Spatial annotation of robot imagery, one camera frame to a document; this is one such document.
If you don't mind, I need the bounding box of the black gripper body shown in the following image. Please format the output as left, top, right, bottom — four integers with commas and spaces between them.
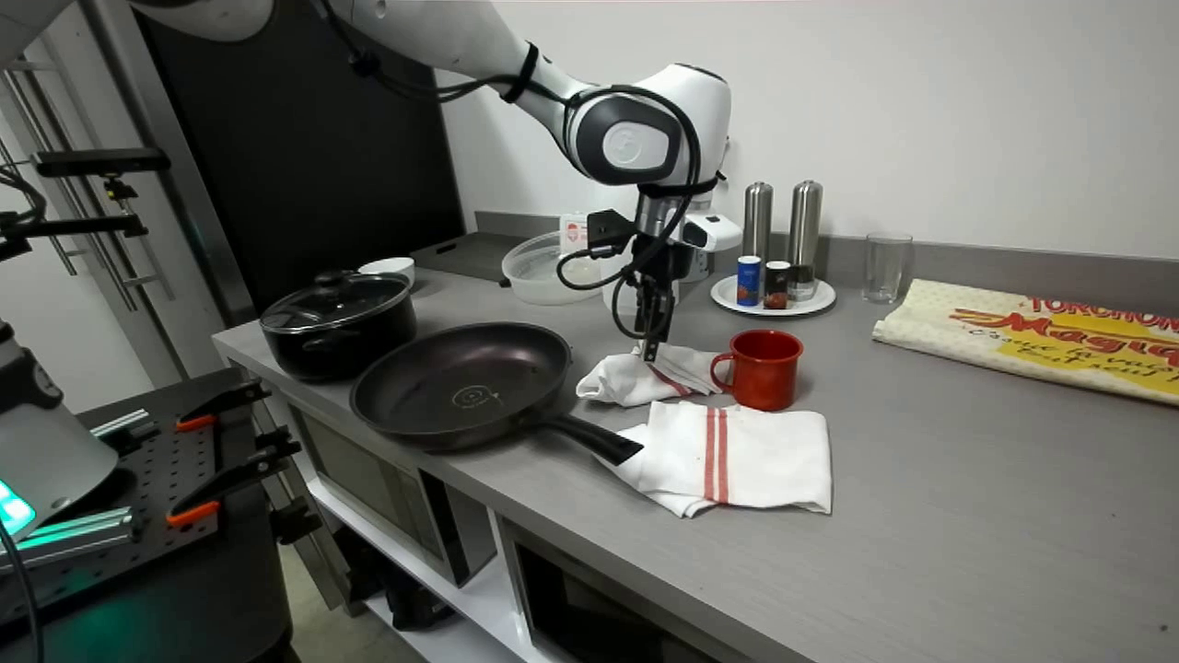
626, 189, 689, 294

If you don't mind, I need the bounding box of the white red-striped towel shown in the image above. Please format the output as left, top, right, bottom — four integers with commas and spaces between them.
570, 342, 729, 411
617, 400, 838, 521

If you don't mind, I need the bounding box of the black frying pan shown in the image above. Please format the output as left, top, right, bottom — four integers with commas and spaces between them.
351, 320, 645, 470

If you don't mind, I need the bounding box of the folded white red-striped towel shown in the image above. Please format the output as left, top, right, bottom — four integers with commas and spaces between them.
617, 400, 838, 521

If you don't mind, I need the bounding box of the small blue can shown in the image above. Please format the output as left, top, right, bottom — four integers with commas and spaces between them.
733, 254, 765, 310

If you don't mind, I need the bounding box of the steel shaker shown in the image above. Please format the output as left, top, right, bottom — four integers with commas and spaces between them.
741, 180, 776, 268
788, 176, 827, 286

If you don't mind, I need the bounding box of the red enamel mug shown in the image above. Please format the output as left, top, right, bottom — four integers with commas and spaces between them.
709, 329, 807, 415

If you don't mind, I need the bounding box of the small dark jar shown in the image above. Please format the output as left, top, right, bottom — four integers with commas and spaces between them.
763, 256, 801, 313

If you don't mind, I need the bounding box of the clear plastic bowl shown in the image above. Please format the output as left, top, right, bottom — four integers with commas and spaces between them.
496, 227, 605, 310

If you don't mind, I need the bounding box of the small white plate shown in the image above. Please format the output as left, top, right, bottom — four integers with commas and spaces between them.
709, 271, 840, 325

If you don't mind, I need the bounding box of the black tray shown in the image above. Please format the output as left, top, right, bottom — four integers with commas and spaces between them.
410, 233, 526, 286

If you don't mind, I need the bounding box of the clear drinking glass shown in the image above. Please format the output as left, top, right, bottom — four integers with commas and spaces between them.
863, 233, 919, 310

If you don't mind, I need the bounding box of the small white bowl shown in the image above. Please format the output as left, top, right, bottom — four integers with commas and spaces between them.
354, 254, 421, 286

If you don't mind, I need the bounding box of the black built-in appliance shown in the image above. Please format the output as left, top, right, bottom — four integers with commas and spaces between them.
492, 513, 729, 663

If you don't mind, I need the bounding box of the black pot with glass lid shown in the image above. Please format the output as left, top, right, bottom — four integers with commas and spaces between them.
259, 268, 421, 387

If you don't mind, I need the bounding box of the black microwave oven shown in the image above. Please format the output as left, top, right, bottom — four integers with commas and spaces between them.
289, 400, 500, 590

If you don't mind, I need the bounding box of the yellow printed cloth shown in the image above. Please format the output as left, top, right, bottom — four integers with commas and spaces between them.
868, 277, 1179, 411

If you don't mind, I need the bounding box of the black clamp with orange tips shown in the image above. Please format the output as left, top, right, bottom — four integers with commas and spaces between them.
162, 427, 306, 534
174, 378, 273, 433

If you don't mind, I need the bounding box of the black breadboard table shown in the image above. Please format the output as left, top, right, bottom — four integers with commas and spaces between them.
0, 363, 301, 663

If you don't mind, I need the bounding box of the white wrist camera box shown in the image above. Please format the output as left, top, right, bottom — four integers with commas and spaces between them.
677, 211, 745, 256

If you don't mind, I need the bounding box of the white wall socket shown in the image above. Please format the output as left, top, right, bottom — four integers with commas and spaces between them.
556, 212, 596, 254

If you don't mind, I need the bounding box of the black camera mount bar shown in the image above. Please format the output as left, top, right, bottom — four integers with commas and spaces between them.
0, 211, 151, 265
34, 144, 176, 184

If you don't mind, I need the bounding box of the aluminium rail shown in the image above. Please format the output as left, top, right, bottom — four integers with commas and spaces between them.
0, 505, 141, 572

